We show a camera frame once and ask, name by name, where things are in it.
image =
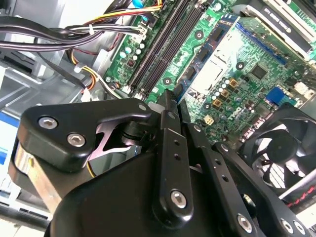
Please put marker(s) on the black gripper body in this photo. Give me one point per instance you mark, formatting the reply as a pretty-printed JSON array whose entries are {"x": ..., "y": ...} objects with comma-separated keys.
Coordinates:
[{"x": 111, "y": 202}]

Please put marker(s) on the black gripper left finger wide plate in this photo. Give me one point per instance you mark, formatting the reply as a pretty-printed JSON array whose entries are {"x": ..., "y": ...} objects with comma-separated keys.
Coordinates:
[{"x": 98, "y": 111}]

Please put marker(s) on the black gripper right finger link bars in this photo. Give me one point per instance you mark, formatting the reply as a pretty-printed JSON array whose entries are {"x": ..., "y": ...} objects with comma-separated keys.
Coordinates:
[{"x": 247, "y": 192}]

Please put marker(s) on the blue RAM stick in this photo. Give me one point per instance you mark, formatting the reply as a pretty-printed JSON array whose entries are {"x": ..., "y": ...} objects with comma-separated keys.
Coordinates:
[{"x": 203, "y": 53}]

